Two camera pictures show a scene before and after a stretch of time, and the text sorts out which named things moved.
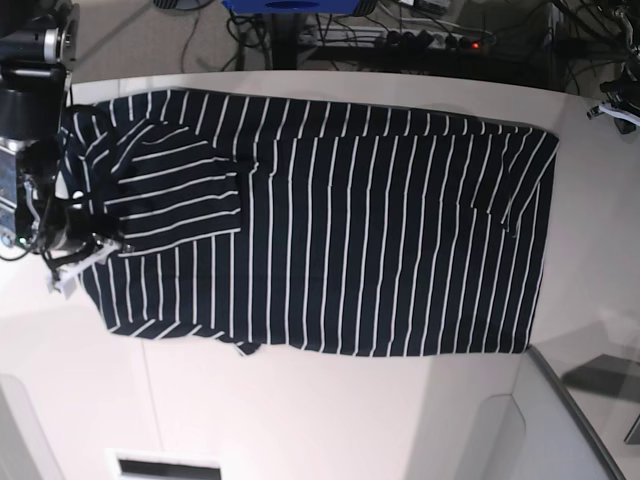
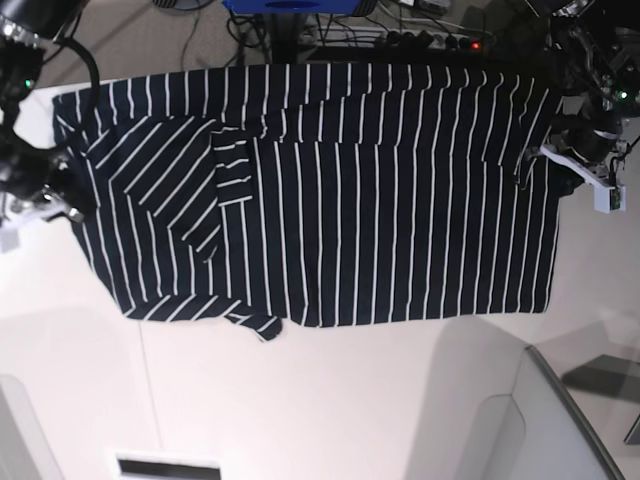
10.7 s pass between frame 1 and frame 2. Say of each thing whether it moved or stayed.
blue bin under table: stayed
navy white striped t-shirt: moved
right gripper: moved
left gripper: moved
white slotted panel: stayed
